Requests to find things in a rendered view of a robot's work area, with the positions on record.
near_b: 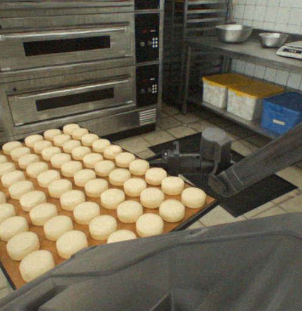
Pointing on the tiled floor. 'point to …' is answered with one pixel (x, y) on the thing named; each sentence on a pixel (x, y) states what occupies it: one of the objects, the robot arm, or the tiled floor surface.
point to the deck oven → (79, 65)
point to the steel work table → (253, 54)
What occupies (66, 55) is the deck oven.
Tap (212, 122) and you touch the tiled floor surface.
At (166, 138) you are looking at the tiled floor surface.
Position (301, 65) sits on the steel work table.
